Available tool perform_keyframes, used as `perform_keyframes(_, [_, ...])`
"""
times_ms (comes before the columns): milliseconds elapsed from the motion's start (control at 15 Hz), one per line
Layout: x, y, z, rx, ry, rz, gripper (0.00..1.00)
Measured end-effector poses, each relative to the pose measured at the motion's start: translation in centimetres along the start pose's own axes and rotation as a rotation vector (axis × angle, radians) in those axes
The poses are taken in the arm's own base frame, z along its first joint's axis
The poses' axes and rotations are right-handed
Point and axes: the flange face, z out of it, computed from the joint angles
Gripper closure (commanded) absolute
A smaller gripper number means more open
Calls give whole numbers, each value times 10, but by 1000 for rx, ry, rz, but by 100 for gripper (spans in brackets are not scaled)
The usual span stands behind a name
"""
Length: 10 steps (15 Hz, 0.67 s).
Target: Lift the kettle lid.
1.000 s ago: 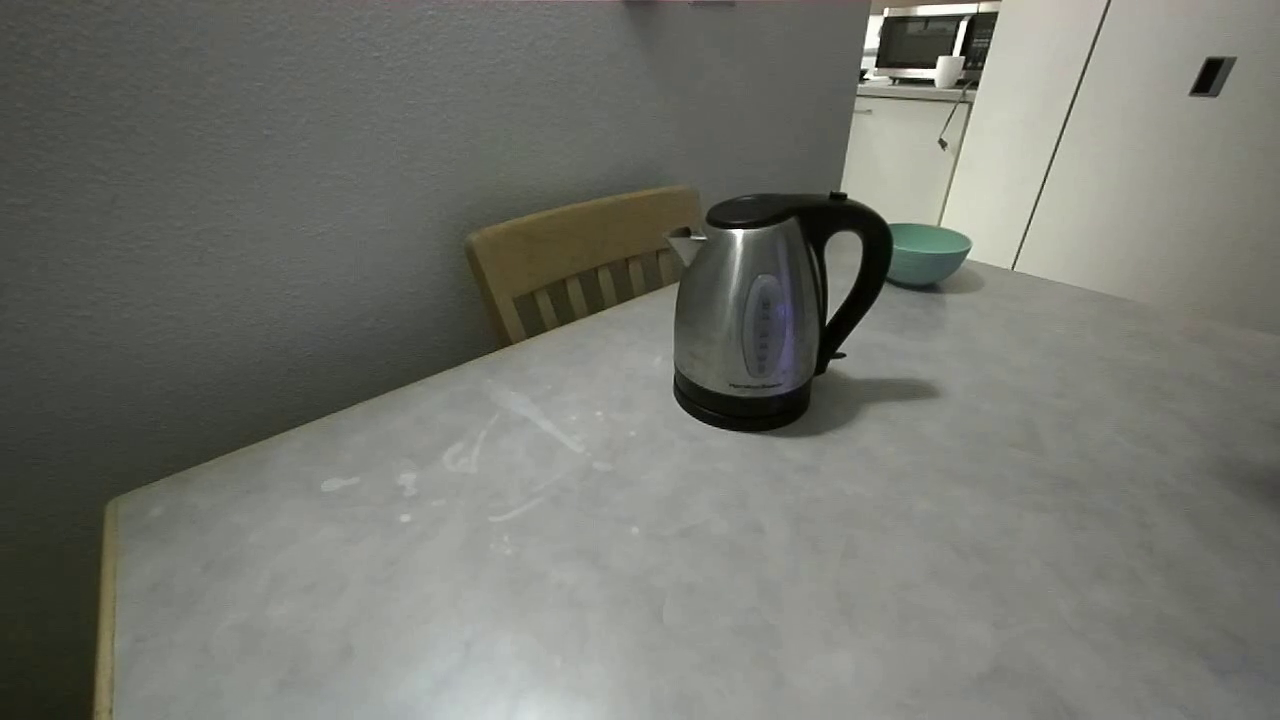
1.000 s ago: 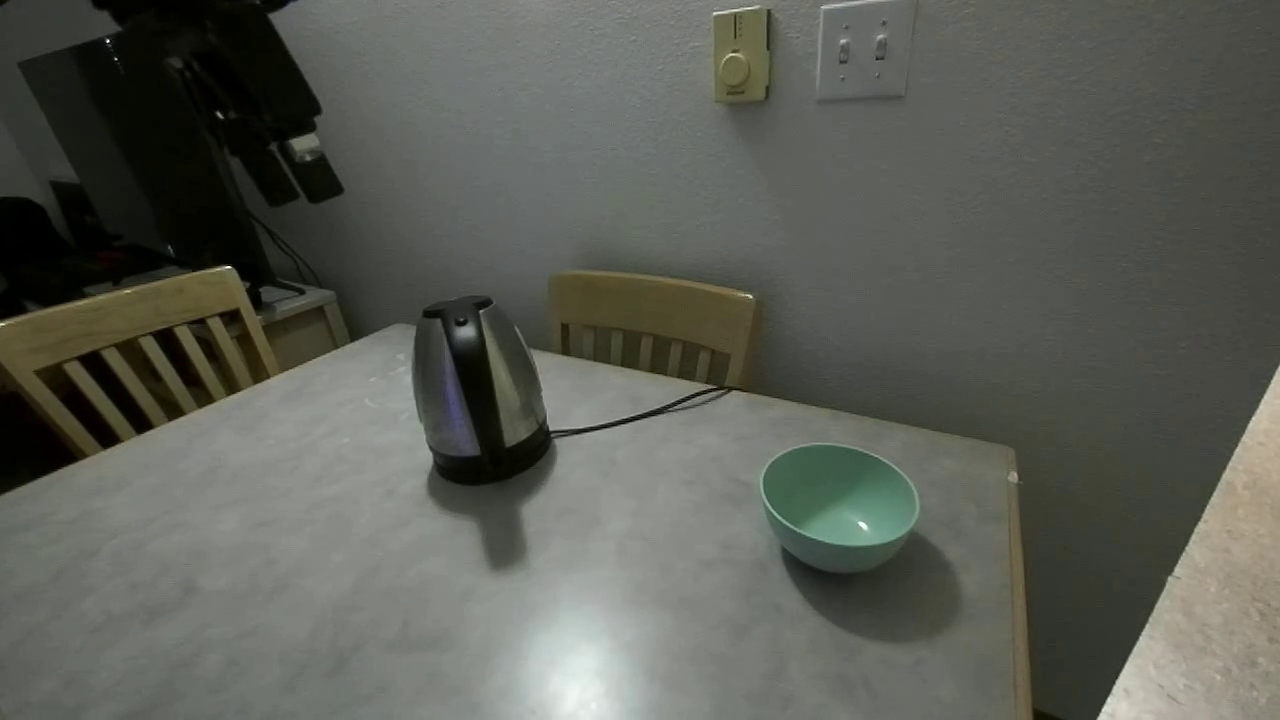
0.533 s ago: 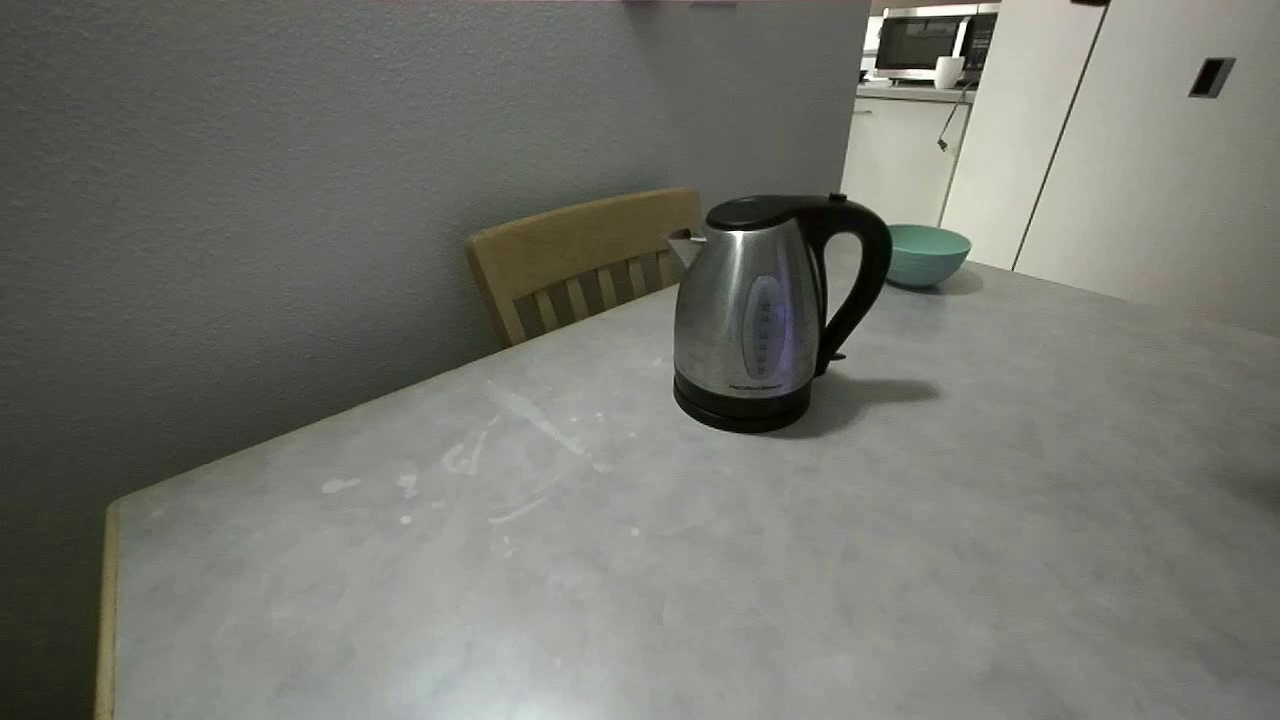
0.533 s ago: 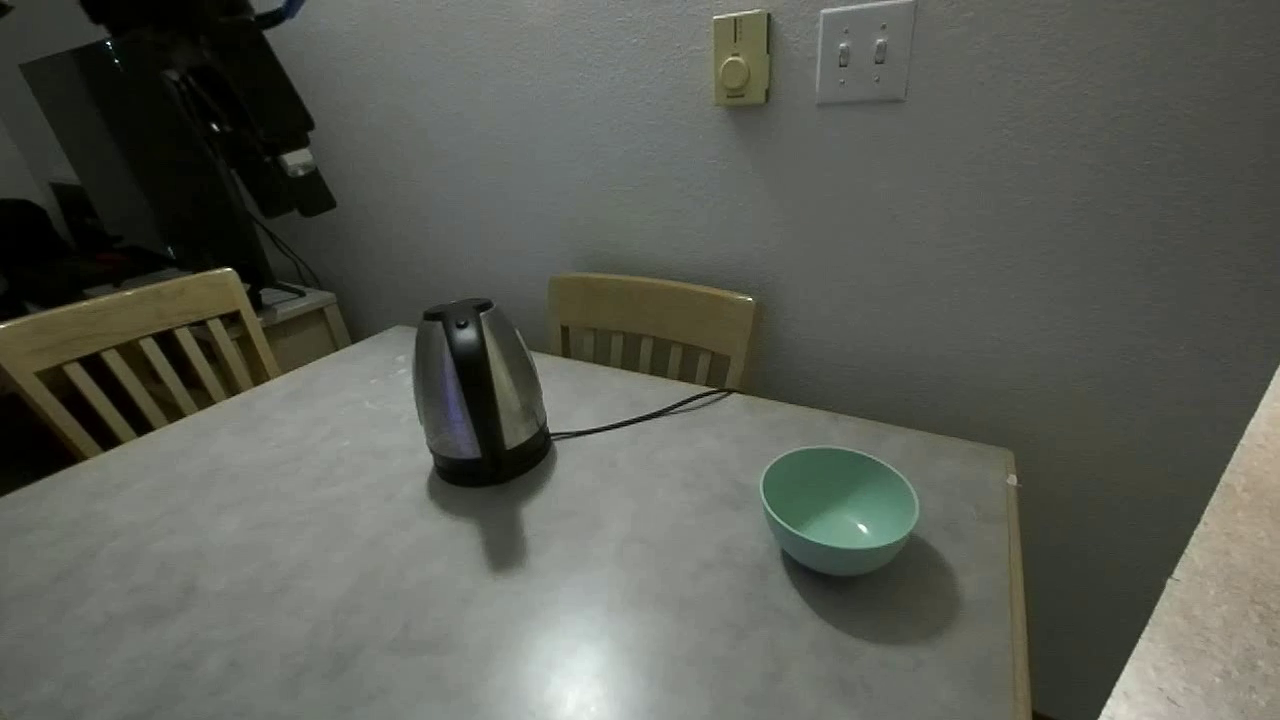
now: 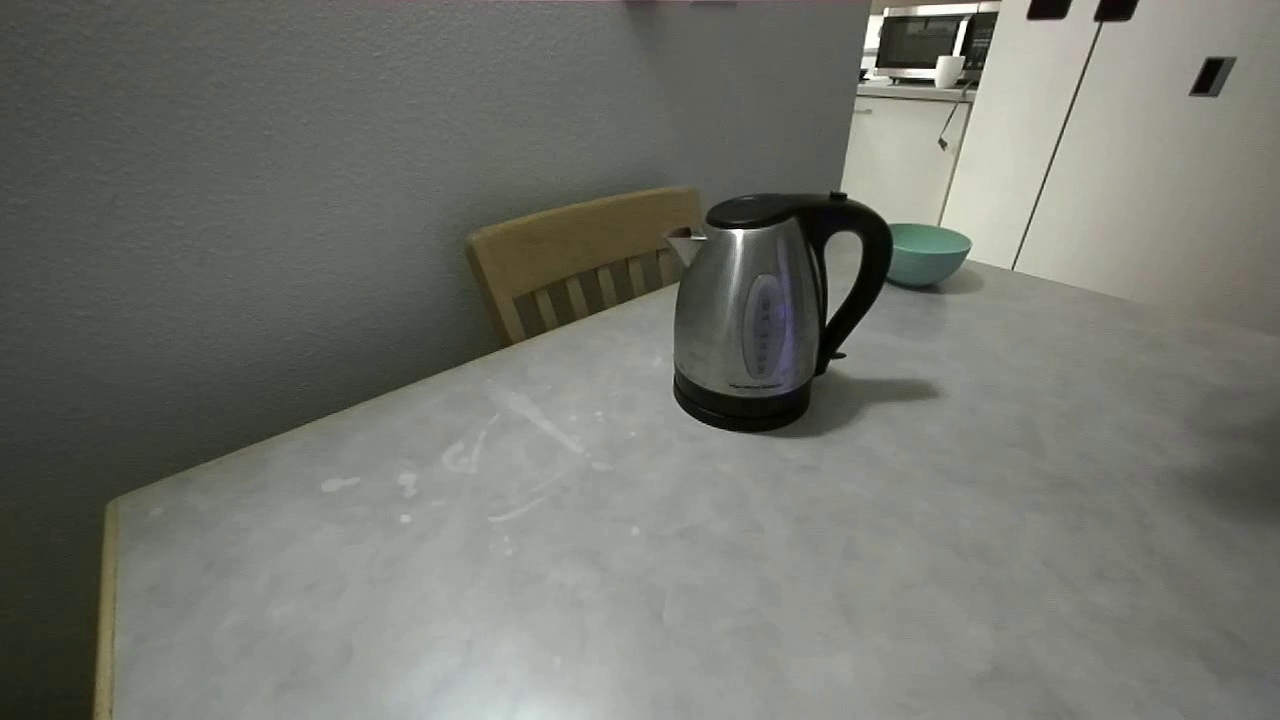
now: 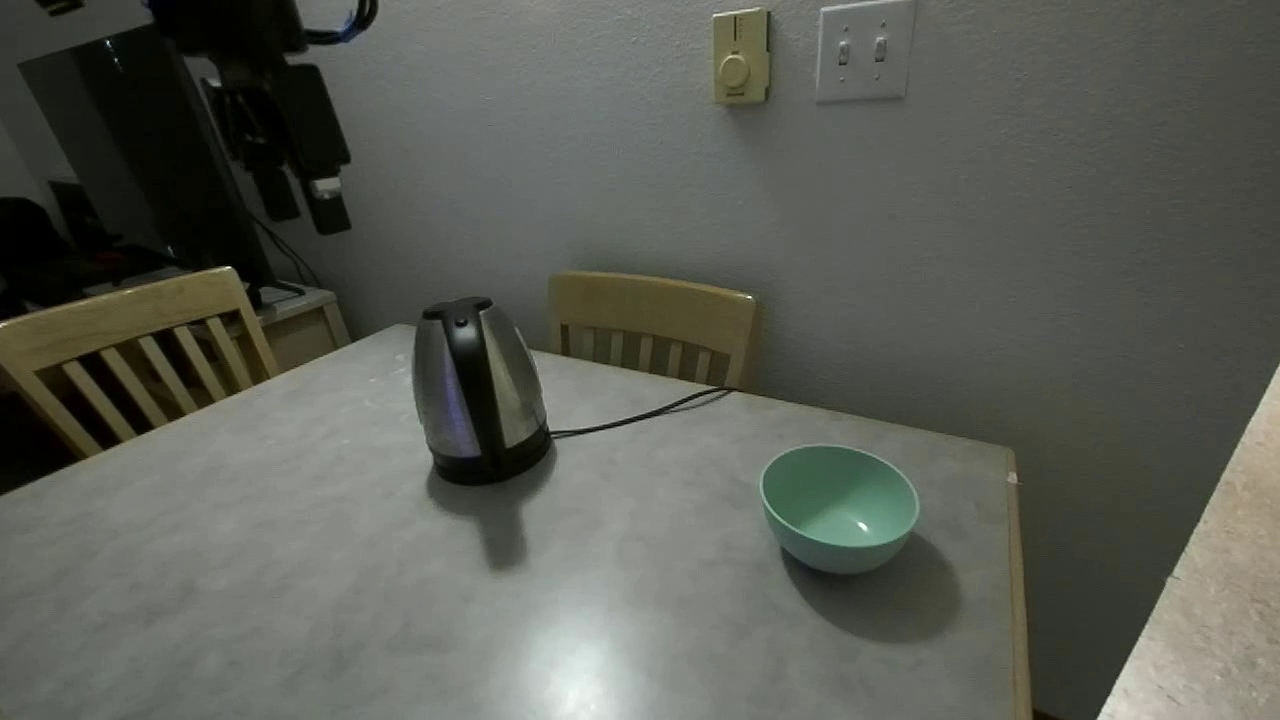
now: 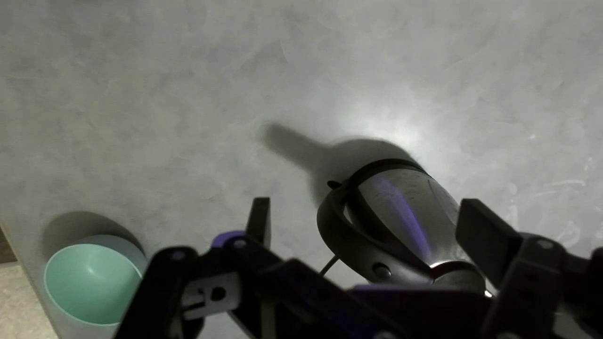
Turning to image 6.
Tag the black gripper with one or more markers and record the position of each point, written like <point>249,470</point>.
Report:
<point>272,113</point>

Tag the black kettle lid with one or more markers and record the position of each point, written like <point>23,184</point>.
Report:
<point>457,309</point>

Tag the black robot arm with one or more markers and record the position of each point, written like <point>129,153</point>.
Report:
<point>220,22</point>

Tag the stainless steel electric kettle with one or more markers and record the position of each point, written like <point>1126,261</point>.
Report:
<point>480,382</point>

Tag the black kettle power base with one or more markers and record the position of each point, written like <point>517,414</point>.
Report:
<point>496,463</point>

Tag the dark tall panel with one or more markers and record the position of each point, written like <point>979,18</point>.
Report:
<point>146,162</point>

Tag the wooden chair with slatted back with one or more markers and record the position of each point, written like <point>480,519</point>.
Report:
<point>125,334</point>
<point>654,322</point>

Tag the teal bowl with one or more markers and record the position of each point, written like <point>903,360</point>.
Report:
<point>842,507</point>

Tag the grey speckled countertop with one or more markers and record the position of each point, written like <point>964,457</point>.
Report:
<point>1207,584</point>

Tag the beige wall thermostat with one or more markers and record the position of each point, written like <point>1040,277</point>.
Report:
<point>742,58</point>

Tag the white double light switch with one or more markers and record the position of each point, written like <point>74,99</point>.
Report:
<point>865,50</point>

